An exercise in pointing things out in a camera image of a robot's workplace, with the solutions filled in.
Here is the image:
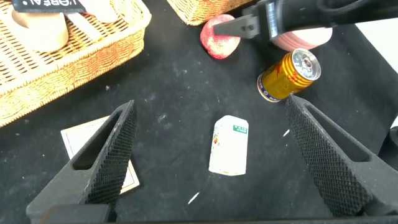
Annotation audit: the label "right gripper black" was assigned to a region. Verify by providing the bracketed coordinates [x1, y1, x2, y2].
[213, 0, 335, 42]

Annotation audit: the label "red peach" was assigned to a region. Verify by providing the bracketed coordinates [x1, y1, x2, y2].
[200, 14, 242, 60]

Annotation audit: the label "gold drink can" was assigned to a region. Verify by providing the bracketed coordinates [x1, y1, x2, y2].
[256, 48, 322, 103]

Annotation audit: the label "white box green label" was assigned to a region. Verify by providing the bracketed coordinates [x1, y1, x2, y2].
[208, 114, 249, 177]

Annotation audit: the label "black L'Oreal tube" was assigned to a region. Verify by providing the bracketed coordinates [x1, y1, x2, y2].
[11, 0, 87, 14]

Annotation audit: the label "black table cloth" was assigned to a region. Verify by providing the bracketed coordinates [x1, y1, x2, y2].
[0, 0, 398, 224]

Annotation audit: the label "thin white stick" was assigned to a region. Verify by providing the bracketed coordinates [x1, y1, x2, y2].
[67, 12, 103, 41]

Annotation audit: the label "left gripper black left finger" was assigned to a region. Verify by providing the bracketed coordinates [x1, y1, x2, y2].
[25, 100, 139, 223]

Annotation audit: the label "small beige cup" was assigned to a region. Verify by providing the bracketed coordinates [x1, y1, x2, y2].
[11, 9, 69, 53]

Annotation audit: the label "wicker basket brown handles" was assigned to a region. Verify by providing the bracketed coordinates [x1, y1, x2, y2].
[0, 0, 152, 128]
[166, 0, 254, 27]

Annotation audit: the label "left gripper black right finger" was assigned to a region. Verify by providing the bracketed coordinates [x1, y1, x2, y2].
[285, 94, 398, 218]

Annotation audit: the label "flat white cardboard box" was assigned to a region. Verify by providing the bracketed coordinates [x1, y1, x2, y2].
[60, 115, 141, 195]

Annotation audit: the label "pink bowl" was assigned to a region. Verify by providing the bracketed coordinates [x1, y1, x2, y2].
[272, 27, 333, 52]

